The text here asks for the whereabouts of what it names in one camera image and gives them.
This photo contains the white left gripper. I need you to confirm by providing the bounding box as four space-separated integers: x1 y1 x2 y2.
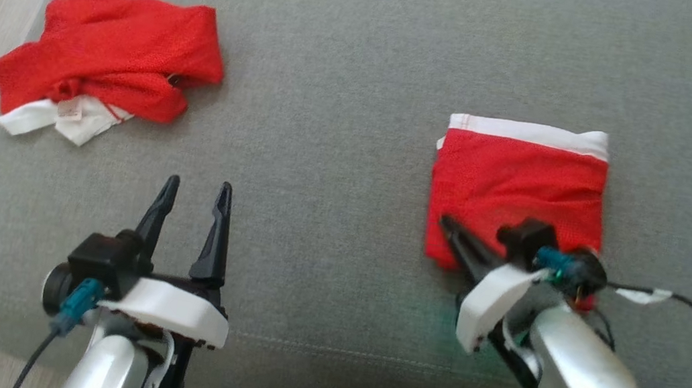
95 166 249 349

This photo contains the right arm cable teal connector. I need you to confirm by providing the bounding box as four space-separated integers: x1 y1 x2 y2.
516 246 692 388

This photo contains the red mesh shorts white waistband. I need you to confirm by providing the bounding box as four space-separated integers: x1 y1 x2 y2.
415 109 619 314

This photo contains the red basketball jersey white trim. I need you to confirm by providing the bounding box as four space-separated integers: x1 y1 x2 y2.
0 0 234 166

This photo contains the arm cable teal connector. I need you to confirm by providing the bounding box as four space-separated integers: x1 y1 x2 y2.
516 246 692 388
11 269 107 388

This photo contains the grey fabric sofa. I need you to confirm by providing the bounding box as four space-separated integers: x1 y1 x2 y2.
0 0 692 388

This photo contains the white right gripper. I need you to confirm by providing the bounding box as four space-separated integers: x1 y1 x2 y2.
423 216 555 363

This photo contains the left arm cable teal connector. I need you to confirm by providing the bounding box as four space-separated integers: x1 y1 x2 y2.
11 269 107 388

